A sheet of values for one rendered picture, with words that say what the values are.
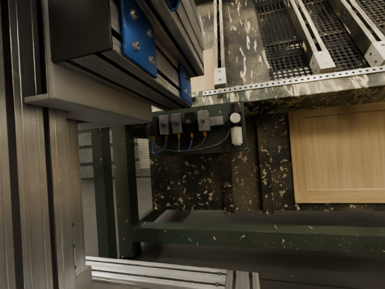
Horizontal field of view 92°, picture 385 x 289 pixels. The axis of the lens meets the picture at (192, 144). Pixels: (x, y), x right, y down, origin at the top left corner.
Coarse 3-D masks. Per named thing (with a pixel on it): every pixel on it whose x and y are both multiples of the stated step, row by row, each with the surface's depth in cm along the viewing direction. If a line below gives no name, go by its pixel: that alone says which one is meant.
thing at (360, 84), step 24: (336, 72) 85; (384, 72) 79; (216, 96) 95; (240, 96) 91; (264, 96) 88; (288, 96) 85; (312, 96) 84; (336, 96) 83; (360, 96) 82; (384, 96) 81
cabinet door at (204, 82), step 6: (204, 54) 121; (210, 54) 119; (204, 60) 118; (210, 60) 116; (204, 66) 115; (210, 66) 113; (210, 72) 110; (192, 78) 112; (198, 78) 111; (204, 78) 110; (210, 78) 108; (192, 84) 109; (198, 84) 108; (204, 84) 107; (210, 84) 105; (192, 90) 106; (198, 90) 105; (204, 90) 104
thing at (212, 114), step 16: (160, 112) 98; (176, 112) 96; (192, 112) 84; (208, 112) 84; (224, 112) 91; (240, 112) 83; (160, 128) 87; (176, 128) 86; (192, 128) 84; (208, 128) 82; (224, 128) 91; (240, 128) 84; (160, 144) 98; (176, 144) 96; (192, 144) 94; (208, 144) 93; (224, 144) 91; (240, 144) 85
